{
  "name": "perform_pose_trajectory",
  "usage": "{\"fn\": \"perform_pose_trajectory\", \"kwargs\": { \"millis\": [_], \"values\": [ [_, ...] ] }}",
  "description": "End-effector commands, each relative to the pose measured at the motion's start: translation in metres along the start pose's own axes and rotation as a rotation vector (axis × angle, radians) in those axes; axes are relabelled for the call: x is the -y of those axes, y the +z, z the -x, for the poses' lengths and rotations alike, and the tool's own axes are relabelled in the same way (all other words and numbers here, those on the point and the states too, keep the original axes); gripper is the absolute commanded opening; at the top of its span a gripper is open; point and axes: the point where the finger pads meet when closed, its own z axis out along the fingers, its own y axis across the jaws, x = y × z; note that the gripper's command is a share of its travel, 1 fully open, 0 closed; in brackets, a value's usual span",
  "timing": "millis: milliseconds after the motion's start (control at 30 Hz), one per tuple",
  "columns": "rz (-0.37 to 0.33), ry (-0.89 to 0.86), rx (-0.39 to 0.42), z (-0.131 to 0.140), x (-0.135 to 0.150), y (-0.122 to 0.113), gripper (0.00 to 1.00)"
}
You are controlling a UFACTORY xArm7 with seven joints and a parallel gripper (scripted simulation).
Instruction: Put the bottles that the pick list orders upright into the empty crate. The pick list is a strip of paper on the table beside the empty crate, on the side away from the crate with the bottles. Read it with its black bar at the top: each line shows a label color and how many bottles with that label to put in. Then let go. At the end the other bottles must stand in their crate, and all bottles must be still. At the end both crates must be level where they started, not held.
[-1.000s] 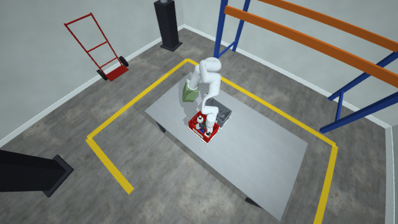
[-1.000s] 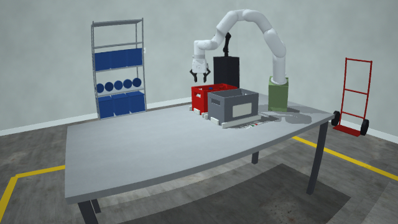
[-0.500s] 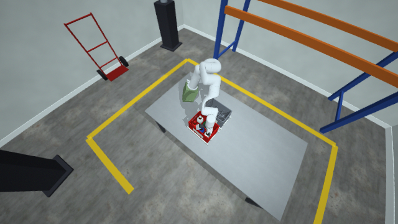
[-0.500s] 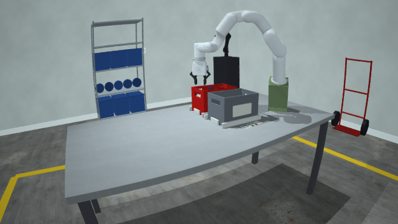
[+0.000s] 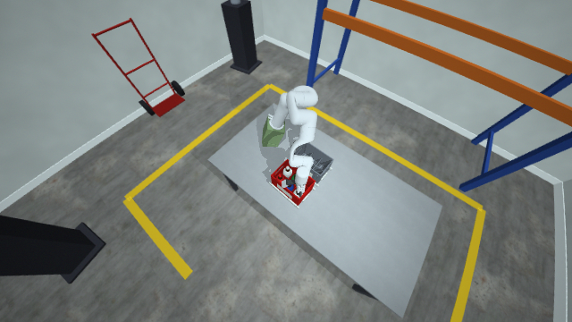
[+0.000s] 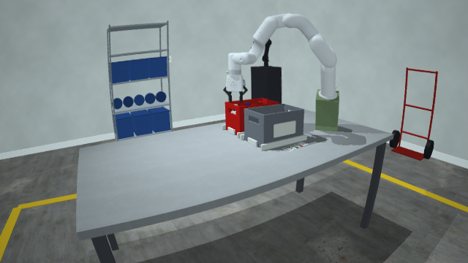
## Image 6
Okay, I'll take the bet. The white paper strip with colored squares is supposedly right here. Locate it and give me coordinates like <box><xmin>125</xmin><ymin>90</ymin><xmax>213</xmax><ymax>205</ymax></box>
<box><xmin>283</xmin><ymin>142</ymin><xmax>308</xmax><ymax>152</ymax></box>

